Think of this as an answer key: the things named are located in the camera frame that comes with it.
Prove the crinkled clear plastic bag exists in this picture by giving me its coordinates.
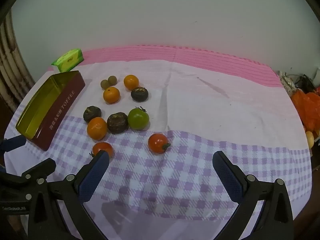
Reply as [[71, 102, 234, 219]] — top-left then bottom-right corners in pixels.
[[278, 71, 298, 96]]

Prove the smooth orange tangerine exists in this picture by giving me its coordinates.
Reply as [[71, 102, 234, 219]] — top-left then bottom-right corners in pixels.
[[124, 74, 139, 91]]

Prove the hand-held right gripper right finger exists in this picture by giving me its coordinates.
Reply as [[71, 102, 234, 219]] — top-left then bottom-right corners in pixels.
[[212, 150, 294, 240]]

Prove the dark red gold tin box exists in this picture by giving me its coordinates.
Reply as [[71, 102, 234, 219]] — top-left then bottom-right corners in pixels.
[[15, 70, 86, 152]]

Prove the pink foam mat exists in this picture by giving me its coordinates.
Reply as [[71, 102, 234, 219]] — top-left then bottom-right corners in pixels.
[[47, 45, 284, 88]]

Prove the orange plastic bag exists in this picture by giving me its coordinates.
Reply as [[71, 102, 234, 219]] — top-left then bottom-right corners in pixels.
[[291, 87, 320, 131]]

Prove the pale yellow round fruit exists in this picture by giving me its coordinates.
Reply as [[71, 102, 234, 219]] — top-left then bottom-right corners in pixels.
[[305, 131, 315, 149]]

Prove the green tissue pack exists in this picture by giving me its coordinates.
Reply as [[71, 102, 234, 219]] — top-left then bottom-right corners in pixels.
[[51, 49, 85, 73]]

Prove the red tomato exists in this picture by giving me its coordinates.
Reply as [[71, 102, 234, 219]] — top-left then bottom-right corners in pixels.
[[148, 133, 171, 154], [90, 142, 114, 159]]

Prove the orange tangerine with stem dot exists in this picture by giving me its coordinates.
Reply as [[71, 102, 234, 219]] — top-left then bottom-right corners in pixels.
[[103, 86, 121, 104]]

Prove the dark brown water chestnut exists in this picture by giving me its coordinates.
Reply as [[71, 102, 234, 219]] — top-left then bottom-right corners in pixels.
[[131, 87, 149, 102], [83, 106, 102, 123], [107, 112, 129, 134]]

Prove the green tomato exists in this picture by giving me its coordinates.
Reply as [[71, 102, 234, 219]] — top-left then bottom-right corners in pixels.
[[127, 106, 150, 130]]

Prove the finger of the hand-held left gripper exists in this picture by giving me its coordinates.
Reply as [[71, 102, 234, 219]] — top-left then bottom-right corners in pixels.
[[0, 158, 57, 186], [0, 134, 27, 153]]

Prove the white purple checked cloth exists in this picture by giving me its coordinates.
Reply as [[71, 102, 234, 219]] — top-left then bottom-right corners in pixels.
[[4, 59, 313, 240]]

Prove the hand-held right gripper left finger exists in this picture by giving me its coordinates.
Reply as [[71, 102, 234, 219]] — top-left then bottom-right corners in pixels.
[[28, 150, 110, 240]]

